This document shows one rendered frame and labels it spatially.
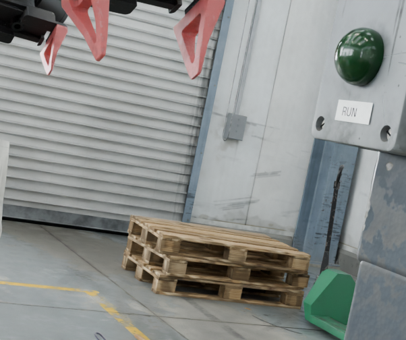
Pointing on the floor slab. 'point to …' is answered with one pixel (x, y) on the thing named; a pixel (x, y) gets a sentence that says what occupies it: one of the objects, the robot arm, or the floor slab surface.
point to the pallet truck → (330, 287)
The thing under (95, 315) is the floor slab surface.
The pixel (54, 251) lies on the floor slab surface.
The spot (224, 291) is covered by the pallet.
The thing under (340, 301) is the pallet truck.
